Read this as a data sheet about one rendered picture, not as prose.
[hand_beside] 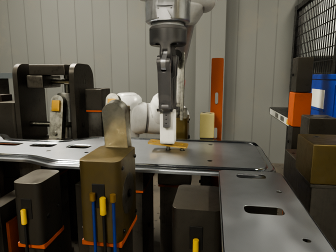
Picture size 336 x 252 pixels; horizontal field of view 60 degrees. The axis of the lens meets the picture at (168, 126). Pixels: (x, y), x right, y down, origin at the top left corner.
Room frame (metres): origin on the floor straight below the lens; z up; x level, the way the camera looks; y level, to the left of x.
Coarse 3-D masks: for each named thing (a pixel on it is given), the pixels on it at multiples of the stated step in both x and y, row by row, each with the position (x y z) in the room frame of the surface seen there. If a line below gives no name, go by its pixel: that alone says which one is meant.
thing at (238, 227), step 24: (240, 192) 0.37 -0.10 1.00; (264, 192) 0.37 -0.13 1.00; (288, 192) 0.37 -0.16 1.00; (240, 216) 0.30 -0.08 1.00; (264, 216) 0.30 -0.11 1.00; (288, 216) 0.30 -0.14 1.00; (240, 240) 0.26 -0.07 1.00; (264, 240) 0.26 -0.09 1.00; (288, 240) 0.26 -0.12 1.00; (312, 240) 0.26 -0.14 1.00
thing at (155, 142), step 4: (152, 140) 0.61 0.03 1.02; (156, 140) 0.62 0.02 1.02; (156, 144) 0.59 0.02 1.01; (160, 144) 0.59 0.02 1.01; (164, 144) 0.59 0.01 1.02; (168, 144) 0.59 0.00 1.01; (172, 144) 0.59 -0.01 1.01; (176, 144) 0.60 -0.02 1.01; (180, 144) 0.61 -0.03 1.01; (184, 144) 0.60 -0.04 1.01
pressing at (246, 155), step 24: (24, 144) 0.65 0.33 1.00; (48, 144) 0.66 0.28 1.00; (72, 144) 0.65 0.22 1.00; (96, 144) 0.65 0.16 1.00; (144, 144) 0.65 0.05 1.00; (192, 144) 0.65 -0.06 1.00; (216, 144) 0.65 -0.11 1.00; (240, 144) 0.65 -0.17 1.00; (72, 168) 0.51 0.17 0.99; (144, 168) 0.49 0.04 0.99; (168, 168) 0.49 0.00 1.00; (192, 168) 0.49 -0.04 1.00; (216, 168) 0.49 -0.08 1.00; (240, 168) 0.48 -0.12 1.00; (264, 168) 0.48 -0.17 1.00
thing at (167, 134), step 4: (160, 112) 0.59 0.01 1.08; (172, 112) 0.59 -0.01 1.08; (160, 116) 0.59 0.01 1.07; (172, 116) 0.59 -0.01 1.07; (160, 120) 0.59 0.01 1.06; (172, 120) 0.59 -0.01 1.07; (160, 124) 0.59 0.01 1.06; (172, 124) 0.59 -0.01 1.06; (160, 128) 0.59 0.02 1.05; (164, 128) 0.59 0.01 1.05; (168, 128) 0.59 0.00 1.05; (172, 128) 0.59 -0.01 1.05; (160, 132) 0.59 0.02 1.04; (164, 132) 0.59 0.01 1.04; (168, 132) 0.59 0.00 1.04; (172, 132) 0.59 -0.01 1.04; (160, 136) 0.59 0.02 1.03; (164, 136) 0.59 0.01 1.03; (168, 136) 0.59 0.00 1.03; (172, 136) 0.59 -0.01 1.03; (160, 140) 0.59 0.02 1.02; (164, 140) 0.59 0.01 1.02; (168, 140) 0.59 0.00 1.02; (172, 140) 0.59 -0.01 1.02
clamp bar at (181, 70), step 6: (180, 54) 0.73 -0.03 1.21; (180, 60) 0.76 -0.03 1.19; (180, 66) 0.76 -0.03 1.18; (180, 72) 0.76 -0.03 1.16; (180, 78) 0.76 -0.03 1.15; (180, 84) 0.74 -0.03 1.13; (180, 90) 0.74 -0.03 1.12; (180, 96) 0.74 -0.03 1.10; (180, 102) 0.74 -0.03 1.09; (180, 108) 0.73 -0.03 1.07; (180, 114) 0.73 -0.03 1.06
